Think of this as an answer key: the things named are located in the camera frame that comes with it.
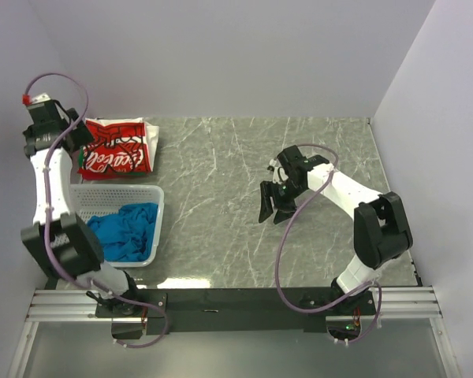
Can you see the white plastic basket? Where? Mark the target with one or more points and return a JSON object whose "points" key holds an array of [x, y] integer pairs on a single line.
{"points": [[99, 199]]}

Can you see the blue t shirt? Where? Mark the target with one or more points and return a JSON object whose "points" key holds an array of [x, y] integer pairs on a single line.
{"points": [[127, 235]]}

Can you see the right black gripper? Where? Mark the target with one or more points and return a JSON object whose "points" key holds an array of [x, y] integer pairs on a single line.
{"points": [[281, 193]]}

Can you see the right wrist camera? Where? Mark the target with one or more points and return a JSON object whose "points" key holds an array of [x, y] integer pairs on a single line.
{"points": [[279, 175]]}

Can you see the red folded t shirt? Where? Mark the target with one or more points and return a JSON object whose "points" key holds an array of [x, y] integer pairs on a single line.
{"points": [[89, 175]]}

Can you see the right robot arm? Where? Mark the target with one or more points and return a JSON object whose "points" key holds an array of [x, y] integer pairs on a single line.
{"points": [[381, 231]]}

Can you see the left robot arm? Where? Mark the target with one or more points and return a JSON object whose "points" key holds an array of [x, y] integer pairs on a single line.
{"points": [[61, 243]]}

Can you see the green folded t shirt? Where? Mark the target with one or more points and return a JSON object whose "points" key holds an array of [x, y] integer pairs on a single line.
{"points": [[80, 159]]}

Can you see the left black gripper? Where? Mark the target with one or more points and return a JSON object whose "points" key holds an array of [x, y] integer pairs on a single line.
{"points": [[81, 134]]}

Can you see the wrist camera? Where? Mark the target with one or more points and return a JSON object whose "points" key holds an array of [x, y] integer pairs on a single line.
{"points": [[279, 175], [29, 100]]}

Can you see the white t shirt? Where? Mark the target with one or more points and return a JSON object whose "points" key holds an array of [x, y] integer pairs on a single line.
{"points": [[121, 145]]}

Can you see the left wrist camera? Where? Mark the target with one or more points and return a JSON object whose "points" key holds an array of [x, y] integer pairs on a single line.
{"points": [[29, 100]]}

